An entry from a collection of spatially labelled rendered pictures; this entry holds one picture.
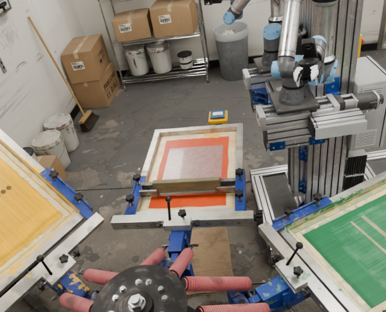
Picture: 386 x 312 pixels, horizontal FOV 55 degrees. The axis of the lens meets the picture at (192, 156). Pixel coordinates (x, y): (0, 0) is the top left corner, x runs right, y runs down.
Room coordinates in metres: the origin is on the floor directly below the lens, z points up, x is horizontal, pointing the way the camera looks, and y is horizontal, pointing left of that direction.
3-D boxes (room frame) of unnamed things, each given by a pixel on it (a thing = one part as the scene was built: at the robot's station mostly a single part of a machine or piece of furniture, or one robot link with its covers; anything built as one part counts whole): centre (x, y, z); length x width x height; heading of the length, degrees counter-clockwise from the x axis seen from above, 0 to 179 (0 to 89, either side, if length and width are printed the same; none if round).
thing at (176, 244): (1.12, 0.14, 1.02); 0.17 x 0.06 x 0.05; 167
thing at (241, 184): (1.37, -0.20, 0.98); 0.30 x 0.05 x 0.07; 167
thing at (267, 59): (2.20, -0.63, 1.31); 0.15 x 0.15 x 0.10
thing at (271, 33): (2.21, -0.64, 1.42); 0.13 x 0.12 x 0.14; 150
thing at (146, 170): (1.67, 0.02, 0.97); 0.79 x 0.58 x 0.04; 167
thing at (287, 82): (1.71, -0.60, 1.42); 0.13 x 0.12 x 0.14; 61
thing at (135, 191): (1.49, 0.34, 0.98); 0.30 x 0.05 x 0.07; 167
